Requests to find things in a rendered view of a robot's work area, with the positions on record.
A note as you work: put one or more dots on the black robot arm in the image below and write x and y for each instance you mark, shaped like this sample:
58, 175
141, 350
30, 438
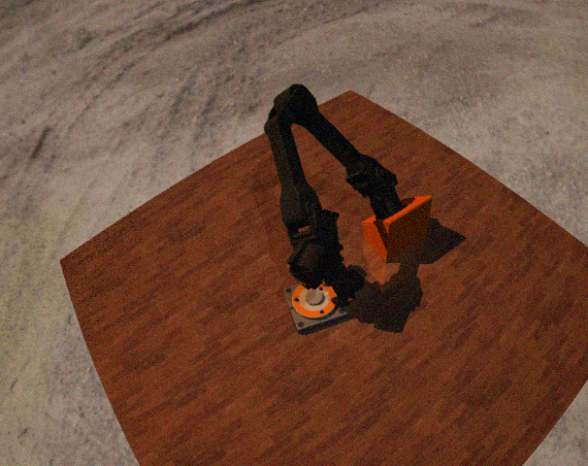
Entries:
299, 203

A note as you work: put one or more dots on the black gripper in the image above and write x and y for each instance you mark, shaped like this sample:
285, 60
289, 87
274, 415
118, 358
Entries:
344, 283

